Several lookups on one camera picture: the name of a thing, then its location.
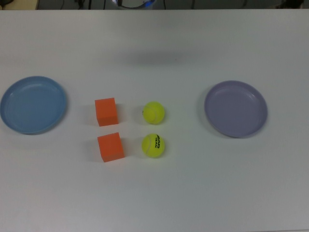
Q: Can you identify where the yellow tennis ball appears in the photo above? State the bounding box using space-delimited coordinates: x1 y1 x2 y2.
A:
142 101 166 125
141 133 166 158

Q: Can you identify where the orange foam cube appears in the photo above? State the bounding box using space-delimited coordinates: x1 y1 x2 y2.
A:
97 132 125 163
94 97 119 127

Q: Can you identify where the purple plate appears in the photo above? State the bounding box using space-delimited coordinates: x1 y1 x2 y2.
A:
204 80 268 139

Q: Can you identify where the blue plate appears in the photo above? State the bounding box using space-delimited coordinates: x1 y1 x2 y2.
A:
0 76 69 135

